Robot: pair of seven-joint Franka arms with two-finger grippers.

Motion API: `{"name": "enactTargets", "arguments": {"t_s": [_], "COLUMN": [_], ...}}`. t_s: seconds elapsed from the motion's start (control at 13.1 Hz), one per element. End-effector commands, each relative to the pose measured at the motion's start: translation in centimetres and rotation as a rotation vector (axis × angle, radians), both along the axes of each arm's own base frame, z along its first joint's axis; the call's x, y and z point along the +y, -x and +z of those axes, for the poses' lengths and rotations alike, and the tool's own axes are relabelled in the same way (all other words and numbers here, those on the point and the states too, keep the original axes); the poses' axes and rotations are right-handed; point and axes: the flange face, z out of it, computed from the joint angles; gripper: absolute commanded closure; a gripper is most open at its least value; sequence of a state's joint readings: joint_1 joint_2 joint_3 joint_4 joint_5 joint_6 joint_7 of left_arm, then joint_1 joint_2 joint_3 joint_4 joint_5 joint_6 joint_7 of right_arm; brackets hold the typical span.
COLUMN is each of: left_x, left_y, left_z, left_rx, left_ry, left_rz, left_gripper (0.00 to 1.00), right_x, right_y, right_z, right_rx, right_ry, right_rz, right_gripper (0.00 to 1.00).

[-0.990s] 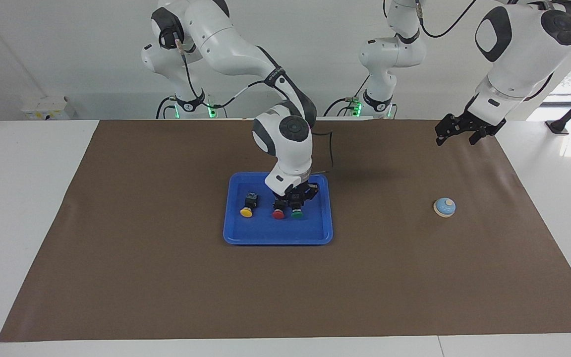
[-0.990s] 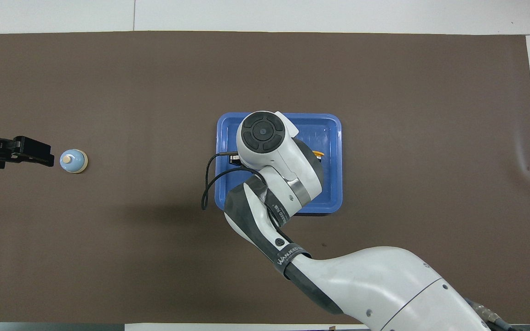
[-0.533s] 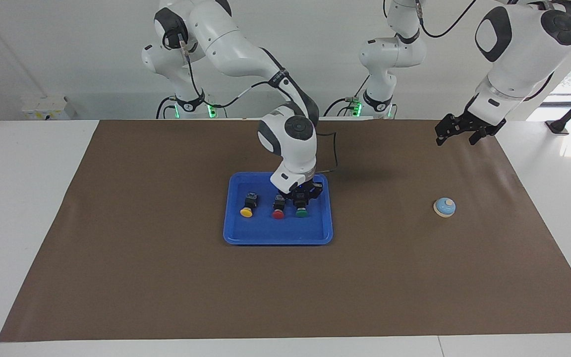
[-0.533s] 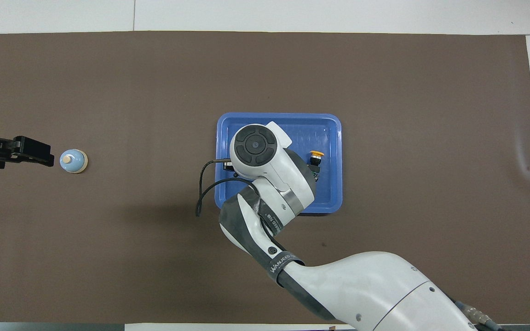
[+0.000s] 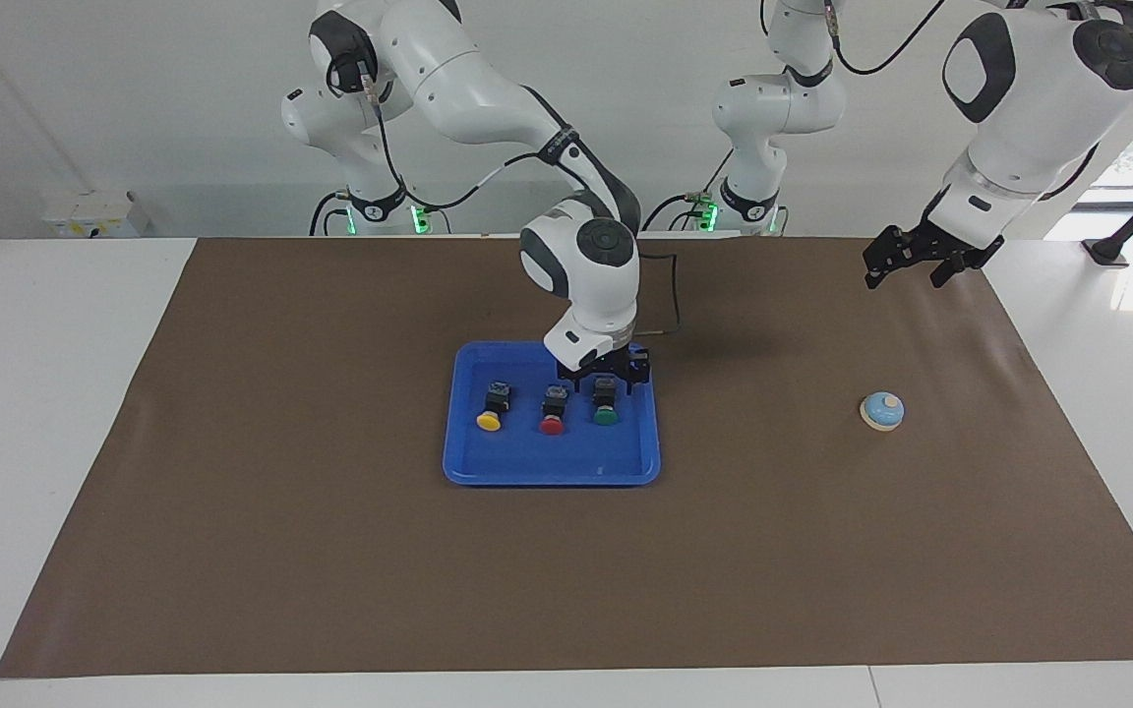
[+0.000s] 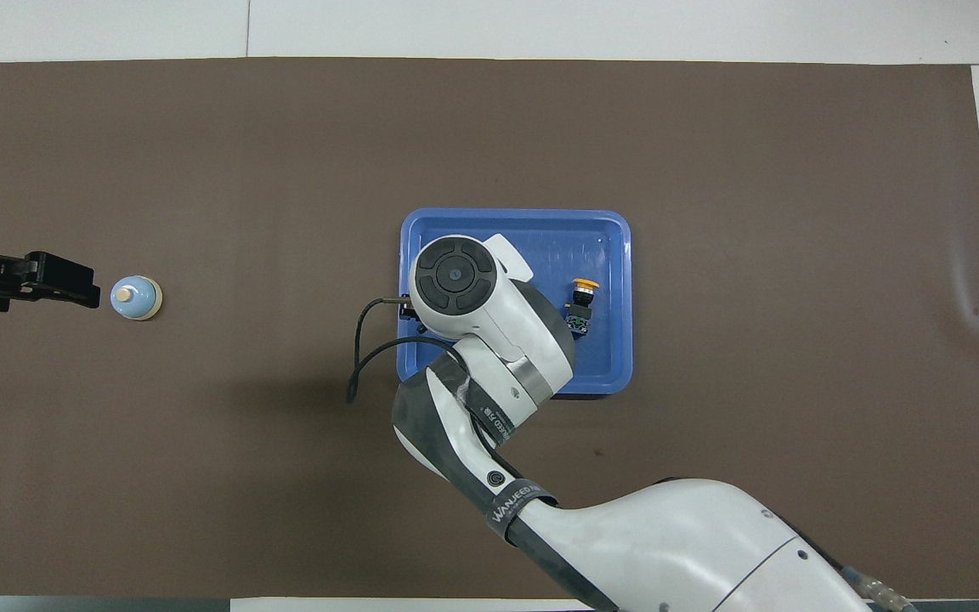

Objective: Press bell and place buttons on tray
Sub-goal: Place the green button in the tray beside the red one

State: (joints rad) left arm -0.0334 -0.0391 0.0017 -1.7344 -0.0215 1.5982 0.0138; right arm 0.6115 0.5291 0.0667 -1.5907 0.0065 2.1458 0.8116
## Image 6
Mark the brown table mat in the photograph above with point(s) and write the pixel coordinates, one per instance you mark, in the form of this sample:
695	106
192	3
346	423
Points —
285	170

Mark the blue plastic tray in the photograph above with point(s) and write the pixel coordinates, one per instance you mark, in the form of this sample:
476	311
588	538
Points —
600	246

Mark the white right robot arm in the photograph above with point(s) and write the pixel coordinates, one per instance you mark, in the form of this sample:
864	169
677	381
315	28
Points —
625	544

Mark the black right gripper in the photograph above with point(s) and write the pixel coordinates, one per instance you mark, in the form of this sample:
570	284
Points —
408	309

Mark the yellow push button switch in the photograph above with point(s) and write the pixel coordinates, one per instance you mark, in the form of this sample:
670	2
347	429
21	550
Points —
580	319

